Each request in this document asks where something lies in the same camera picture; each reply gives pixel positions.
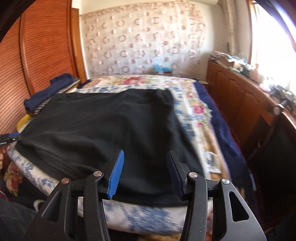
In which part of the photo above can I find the yellow plush toy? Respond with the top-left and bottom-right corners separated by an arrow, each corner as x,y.
16,114 -> 31,131

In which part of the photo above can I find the circle-pattern folded cloth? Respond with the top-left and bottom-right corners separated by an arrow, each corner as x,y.
33,77 -> 81,115

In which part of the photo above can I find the wooden slatted wardrobe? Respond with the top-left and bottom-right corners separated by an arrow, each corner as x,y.
1,1 -> 79,133

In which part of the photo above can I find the black printed t-shirt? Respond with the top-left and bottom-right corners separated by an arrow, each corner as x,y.
16,89 -> 204,206

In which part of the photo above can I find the navy blue bed cover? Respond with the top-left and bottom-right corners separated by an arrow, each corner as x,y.
194,82 -> 254,195

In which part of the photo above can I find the folded navy garment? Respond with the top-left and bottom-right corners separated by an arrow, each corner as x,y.
23,73 -> 74,113

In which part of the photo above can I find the blue floral white sheet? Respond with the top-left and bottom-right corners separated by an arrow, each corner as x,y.
7,86 -> 210,235

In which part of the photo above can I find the blue item on box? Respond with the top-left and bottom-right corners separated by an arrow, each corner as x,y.
153,64 -> 172,75

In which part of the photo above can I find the beige window drape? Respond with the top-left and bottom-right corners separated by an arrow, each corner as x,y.
218,0 -> 238,55

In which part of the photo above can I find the floral bed blanket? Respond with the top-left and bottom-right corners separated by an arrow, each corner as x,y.
3,74 -> 232,197

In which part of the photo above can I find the wooden side cabinet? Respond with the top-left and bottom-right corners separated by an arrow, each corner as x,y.
206,61 -> 281,159

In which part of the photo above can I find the clutter pile on cabinet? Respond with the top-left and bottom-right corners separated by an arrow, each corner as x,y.
209,51 -> 263,82

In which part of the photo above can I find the sheer circle-pattern curtain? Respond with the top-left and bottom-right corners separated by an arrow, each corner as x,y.
80,1 -> 205,78

